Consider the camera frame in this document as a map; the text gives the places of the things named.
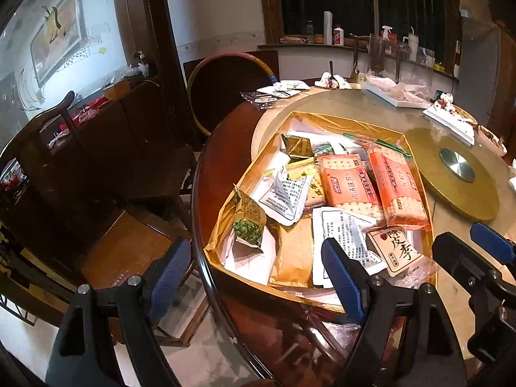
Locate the white tumbler with straw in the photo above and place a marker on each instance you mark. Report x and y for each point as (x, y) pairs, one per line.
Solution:
(413, 46)

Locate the plain yellow snack packet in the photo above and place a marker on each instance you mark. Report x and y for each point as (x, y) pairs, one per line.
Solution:
(292, 258)

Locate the dark wooden sideboard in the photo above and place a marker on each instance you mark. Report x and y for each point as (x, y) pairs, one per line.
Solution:
(121, 129)

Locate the white printed snack packet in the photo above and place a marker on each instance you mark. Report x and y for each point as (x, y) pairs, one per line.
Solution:
(284, 195)
(346, 229)

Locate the slim wooden chair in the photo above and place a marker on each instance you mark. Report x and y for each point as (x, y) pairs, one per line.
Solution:
(373, 52)

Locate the round plate with food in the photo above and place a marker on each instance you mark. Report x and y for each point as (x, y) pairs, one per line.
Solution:
(492, 139)

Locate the paper towel roll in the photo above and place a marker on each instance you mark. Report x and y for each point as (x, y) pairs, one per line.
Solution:
(328, 28)

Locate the glass jar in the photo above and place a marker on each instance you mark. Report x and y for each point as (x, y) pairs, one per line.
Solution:
(309, 30)

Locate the framed fish painting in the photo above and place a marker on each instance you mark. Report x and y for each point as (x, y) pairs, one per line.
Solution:
(56, 40)

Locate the grey refrigerator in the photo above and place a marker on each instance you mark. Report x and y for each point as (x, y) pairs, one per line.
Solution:
(479, 72)

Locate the brown plum snack packet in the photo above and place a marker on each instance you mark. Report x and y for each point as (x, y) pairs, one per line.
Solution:
(397, 250)

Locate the small green snack packet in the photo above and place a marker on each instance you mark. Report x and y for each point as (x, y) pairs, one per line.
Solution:
(328, 149)

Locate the white snack wrapper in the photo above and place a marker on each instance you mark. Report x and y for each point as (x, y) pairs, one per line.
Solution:
(290, 85)

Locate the colourful hula hoop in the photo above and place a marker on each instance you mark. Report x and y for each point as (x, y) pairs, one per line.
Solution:
(271, 76)

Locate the plate with dessert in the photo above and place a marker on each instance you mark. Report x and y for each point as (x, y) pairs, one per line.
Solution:
(332, 81)

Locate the white tray with dessert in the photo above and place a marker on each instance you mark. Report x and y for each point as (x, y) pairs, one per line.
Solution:
(451, 119)

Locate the clear plastic wrapper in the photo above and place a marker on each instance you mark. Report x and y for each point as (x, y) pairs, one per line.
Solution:
(262, 98)

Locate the orange cracker packet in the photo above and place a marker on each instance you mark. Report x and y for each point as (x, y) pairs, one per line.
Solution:
(397, 187)
(348, 187)

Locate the white spray bottle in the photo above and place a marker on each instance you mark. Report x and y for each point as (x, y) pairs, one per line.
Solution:
(387, 38)

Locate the green pea snack packet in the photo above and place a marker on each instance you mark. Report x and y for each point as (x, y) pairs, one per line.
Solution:
(248, 225)

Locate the gold cardboard box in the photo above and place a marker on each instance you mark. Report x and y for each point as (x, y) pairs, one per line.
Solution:
(258, 153)

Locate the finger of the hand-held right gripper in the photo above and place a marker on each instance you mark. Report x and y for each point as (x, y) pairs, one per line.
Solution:
(492, 242)
(455, 250)

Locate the brown wooden armchair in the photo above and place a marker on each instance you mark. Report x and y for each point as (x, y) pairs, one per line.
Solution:
(133, 246)

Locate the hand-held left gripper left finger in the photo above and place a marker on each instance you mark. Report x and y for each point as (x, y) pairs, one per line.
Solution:
(169, 282)

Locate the yellow biscuit packet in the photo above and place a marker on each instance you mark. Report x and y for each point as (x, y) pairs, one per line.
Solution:
(310, 185)

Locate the white bottle red label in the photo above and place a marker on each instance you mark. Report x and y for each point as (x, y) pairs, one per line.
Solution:
(338, 37)

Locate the gold round turntable base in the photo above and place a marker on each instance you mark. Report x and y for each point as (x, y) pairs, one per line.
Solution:
(435, 177)

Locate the white rectangular tray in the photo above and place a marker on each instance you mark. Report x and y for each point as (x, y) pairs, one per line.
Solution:
(395, 94)

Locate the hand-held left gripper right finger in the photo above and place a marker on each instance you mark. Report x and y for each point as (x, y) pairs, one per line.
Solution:
(342, 282)

